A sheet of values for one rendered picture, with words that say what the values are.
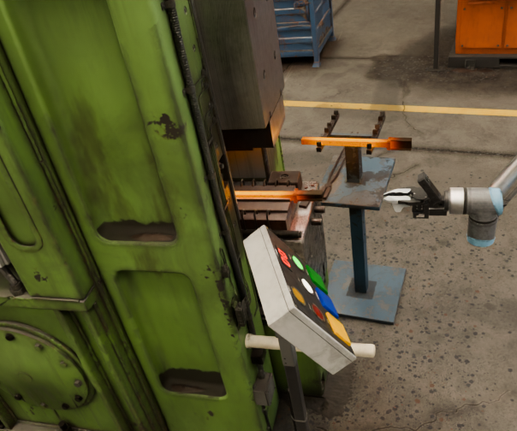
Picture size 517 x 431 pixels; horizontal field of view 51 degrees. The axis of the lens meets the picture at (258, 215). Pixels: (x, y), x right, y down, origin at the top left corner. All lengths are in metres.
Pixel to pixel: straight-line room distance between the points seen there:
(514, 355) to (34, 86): 2.24
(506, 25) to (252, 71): 3.98
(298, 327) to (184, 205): 0.49
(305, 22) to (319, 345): 4.52
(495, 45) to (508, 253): 2.58
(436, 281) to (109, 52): 2.15
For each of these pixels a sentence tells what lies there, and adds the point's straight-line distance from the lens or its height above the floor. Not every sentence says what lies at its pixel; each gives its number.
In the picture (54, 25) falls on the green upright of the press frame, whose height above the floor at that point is 1.78.
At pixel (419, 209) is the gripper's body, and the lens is 1.94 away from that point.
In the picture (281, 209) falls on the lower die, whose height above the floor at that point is 0.99.
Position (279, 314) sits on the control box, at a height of 1.18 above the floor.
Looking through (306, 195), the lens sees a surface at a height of 1.01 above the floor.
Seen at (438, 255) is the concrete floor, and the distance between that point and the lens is 3.22.
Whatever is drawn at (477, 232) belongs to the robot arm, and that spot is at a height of 0.88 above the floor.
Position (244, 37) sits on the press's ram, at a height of 1.64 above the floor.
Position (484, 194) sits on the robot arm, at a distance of 1.92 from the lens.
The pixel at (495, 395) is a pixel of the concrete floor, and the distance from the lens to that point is 2.64.
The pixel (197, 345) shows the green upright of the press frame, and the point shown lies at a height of 0.58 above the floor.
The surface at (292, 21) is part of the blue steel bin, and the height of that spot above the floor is 0.45.
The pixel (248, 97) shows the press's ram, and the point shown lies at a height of 1.47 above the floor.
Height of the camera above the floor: 2.12
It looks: 36 degrees down
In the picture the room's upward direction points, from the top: 11 degrees counter-clockwise
